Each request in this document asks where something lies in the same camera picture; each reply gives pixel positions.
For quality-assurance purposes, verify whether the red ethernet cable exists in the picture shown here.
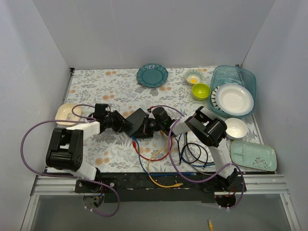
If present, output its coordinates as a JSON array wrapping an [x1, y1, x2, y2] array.
[[132, 135, 173, 161]]

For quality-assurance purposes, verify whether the blue ethernet cable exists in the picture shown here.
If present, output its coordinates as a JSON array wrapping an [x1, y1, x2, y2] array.
[[178, 134, 216, 169], [133, 138, 197, 177]]

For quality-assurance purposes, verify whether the yellow connector on floor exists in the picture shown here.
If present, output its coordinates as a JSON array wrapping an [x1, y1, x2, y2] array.
[[208, 219, 214, 231]]

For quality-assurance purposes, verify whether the striped plate in bin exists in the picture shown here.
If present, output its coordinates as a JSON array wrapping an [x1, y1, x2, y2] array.
[[210, 86, 221, 111]]

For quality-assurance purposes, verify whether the patterned small bowl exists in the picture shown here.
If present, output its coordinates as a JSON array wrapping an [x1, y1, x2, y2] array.
[[184, 69, 204, 85]]

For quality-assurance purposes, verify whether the black ethernet cable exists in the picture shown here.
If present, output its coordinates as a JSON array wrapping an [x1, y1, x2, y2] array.
[[179, 133, 191, 164]]

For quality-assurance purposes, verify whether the small white bowl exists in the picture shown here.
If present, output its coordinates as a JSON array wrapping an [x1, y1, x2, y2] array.
[[225, 118, 247, 140]]

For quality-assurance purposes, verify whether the clear teal plastic bin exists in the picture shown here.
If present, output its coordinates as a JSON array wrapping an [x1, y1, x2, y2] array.
[[209, 65, 257, 118]]

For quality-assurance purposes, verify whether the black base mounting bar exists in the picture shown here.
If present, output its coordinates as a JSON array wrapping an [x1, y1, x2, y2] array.
[[74, 172, 251, 203]]

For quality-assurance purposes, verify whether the white round plate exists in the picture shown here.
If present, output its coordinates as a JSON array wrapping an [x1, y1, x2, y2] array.
[[216, 83, 254, 116]]

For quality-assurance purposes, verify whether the teal scalloped plate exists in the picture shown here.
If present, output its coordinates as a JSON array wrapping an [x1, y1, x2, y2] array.
[[136, 64, 168, 88]]

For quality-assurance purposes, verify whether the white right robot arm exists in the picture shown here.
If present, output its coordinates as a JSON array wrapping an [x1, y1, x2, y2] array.
[[132, 105, 240, 191]]

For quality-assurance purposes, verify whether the mint green divided tray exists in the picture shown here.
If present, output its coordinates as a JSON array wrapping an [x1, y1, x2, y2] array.
[[231, 140, 277, 171]]

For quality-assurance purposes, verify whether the black network switch box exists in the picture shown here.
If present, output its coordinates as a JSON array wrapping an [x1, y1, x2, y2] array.
[[126, 108, 148, 137]]

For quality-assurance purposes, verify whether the lime green bowl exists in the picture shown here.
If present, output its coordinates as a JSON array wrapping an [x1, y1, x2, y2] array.
[[192, 83, 210, 101]]

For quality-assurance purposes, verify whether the aluminium frame rail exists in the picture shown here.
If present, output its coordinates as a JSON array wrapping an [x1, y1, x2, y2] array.
[[21, 174, 300, 231]]

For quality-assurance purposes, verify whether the cream panda dish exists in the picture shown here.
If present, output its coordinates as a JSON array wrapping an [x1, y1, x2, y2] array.
[[55, 103, 81, 126]]

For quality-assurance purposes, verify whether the yellow ethernet cable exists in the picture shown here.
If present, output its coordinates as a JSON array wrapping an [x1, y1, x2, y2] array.
[[147, 133, 184, 188]]

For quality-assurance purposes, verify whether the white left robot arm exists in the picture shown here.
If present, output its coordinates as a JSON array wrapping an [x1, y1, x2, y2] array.
[[46, 103, 133, 193]]

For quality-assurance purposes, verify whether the floral table mat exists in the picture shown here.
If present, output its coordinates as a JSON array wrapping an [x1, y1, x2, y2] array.
[[47, 66, 263, 173]]

